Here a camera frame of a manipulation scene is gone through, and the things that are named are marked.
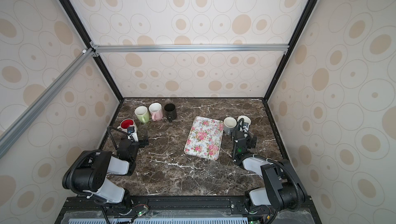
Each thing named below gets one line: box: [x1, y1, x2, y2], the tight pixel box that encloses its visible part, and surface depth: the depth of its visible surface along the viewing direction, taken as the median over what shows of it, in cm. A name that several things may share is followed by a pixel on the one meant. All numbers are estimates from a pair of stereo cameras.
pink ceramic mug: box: [148, 102, 164, 122], surface depth 102 cm
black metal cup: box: [163, 103, 177, 123], surface depth 105 cm
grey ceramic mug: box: [223, 116, 238, 136], surface depth 96 cm
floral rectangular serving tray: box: [183, 116, 224, 161], surface depth 99 cm
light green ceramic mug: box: [134, 105, 150, 124], surface depth 102 cm
